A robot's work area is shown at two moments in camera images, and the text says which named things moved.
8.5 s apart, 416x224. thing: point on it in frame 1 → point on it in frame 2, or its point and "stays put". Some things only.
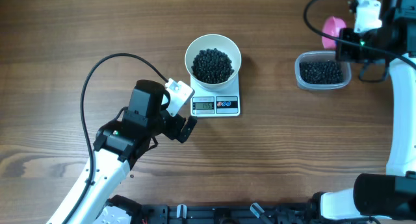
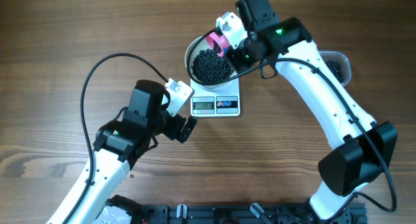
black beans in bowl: (212, 66) stays put
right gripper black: (343, 53) → (240, 65)
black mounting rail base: (309, 213) stays put
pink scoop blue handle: (332, 26) → (221, 40)
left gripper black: (174, 132) stays put
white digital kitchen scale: (221, 103) stays put
